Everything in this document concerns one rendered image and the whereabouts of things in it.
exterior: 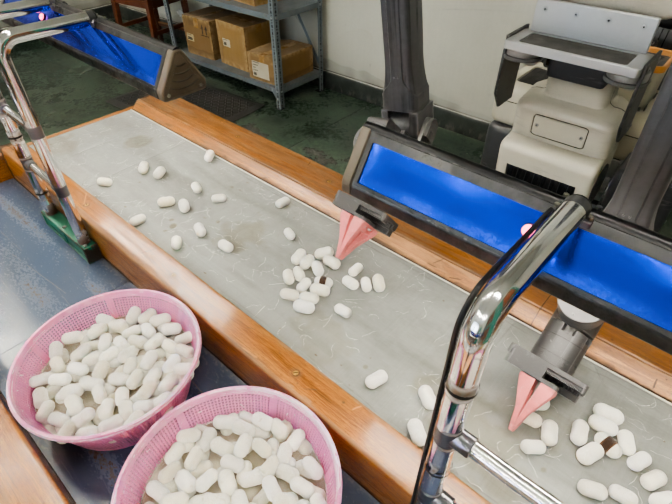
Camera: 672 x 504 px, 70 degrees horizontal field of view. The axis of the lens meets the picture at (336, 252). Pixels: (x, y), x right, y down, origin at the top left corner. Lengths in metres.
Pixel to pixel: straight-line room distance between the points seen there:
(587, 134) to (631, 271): 0.78
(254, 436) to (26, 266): 0.66
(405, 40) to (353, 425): 0.54
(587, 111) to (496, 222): 0.77
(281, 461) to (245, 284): 0.33
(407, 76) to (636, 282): 0.47
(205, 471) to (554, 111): 0.98
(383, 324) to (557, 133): 0.64
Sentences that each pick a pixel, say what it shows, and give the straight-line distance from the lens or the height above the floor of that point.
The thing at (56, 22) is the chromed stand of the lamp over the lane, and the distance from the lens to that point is 0.96.
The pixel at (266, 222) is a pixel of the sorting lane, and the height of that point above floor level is 0.74.
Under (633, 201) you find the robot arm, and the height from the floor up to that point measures 1.02.
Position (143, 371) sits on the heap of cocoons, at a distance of 0.80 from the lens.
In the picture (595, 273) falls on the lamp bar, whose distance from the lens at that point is 0.45.
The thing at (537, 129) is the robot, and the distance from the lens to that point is 1.23.
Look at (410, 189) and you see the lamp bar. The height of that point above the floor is 1.07.
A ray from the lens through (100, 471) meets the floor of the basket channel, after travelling 0.81.
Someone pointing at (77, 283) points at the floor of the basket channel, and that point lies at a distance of 1.08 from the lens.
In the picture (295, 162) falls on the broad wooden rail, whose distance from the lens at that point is 1.15.
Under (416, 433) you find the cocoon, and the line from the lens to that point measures 0.67.
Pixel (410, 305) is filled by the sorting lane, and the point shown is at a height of 0.74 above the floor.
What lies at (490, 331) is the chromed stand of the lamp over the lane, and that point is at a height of 1.10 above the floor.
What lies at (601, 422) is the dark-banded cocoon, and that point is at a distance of 0.76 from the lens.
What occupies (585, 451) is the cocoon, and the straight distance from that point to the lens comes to 0.72.
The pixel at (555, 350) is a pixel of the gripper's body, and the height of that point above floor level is 0.85.
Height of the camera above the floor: 1.35
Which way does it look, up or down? 41 degrees down
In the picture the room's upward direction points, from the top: straight up
